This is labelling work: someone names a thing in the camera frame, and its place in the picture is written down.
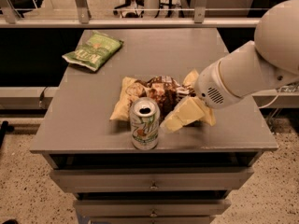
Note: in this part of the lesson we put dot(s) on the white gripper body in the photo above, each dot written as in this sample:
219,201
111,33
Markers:
209,87

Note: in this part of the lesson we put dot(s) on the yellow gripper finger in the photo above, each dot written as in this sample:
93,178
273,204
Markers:
190,79
187,111

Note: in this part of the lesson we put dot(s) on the brown chip bag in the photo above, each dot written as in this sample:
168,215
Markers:
164,90

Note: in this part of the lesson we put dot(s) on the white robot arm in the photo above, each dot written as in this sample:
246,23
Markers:
269,61

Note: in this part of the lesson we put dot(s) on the white green 7up can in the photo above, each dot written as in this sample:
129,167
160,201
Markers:
144,120

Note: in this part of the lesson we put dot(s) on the green chip bag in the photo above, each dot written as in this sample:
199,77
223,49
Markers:
98,49

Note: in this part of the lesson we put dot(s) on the grey drawer cabinet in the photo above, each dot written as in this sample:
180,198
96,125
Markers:
78,134

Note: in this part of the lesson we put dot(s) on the upper grey drawer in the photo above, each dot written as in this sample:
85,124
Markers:
83,181

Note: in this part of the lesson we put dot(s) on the grey drawer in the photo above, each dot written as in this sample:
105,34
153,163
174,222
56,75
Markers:
83,181
151,208

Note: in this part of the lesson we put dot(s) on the black office chair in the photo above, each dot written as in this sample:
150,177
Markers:
130,9

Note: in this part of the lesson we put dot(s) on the lower grey drawer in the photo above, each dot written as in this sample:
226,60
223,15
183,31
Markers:
151,208

